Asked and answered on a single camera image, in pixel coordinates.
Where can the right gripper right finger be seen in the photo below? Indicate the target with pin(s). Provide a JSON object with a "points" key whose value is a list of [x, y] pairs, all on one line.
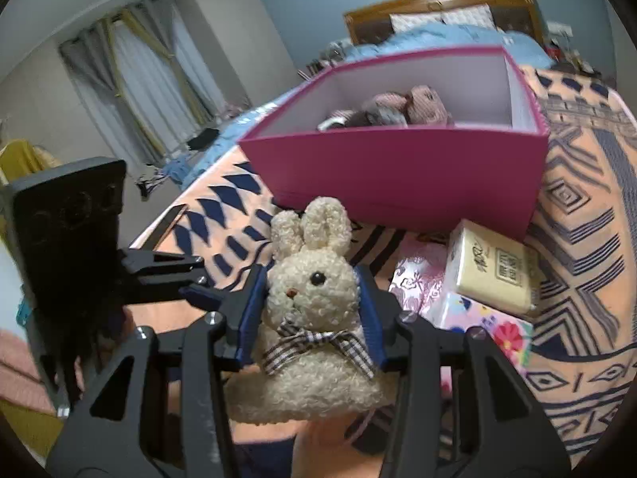
{"points": [[462, 409]]}

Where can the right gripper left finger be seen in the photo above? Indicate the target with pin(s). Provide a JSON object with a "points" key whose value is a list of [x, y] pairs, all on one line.
{"points": [[117, 428]]}

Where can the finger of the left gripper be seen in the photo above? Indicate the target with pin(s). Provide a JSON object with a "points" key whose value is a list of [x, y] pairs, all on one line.
{"points": [[202, 298]]}

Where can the cream bunny plush toy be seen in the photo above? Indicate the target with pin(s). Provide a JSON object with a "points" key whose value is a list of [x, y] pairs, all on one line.
{"points": [[312, 357]]}

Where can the pink knitted plush toy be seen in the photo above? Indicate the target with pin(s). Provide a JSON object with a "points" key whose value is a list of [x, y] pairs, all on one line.
{"points": [[421, 105]]}

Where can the left forearm pink sleeve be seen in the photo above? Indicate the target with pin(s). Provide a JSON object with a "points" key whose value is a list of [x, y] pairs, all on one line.
{"points": [[20, 382]]}

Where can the pink crinkly plastic bag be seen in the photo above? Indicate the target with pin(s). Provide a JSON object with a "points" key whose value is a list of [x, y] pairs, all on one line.
{"points": [[419, 276]]}

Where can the yellow tissue pack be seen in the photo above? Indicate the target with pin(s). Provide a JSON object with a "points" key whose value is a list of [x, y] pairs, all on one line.
{"points": [[492, 269]]}

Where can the light blue duvet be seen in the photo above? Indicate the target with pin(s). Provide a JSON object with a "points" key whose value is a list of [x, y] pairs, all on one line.
{"points": [[523, 49]]}

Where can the black garment on bed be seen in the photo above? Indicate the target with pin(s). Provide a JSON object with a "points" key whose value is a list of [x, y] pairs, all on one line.
{"points": [[204, 139]]}

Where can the grey yellow curtains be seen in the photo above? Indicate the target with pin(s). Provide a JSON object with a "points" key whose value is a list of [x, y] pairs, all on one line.
{"points": [[143, 81]]}

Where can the orange navy patterned blanket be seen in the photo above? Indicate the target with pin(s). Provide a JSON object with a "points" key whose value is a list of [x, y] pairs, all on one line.
{"points": [[583, 349]]}

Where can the pink storage box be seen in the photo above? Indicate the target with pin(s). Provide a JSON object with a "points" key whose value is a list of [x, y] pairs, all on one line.
{"points": [[485, 166]]}

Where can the left patterned pillow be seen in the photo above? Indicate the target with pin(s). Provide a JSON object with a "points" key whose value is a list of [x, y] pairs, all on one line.
{"points": [[404, 22]]}

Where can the patterned pillow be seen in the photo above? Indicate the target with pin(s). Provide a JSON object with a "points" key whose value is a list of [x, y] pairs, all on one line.
{"points": [[478, 16], [404, 22]]}

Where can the right patterned pillow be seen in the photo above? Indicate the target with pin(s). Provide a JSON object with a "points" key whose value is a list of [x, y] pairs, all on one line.
{"points": [[478, 16]]}

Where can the wooden headboard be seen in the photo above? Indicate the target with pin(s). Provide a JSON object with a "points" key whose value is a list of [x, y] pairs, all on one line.
{"points": [[371, 24]]}

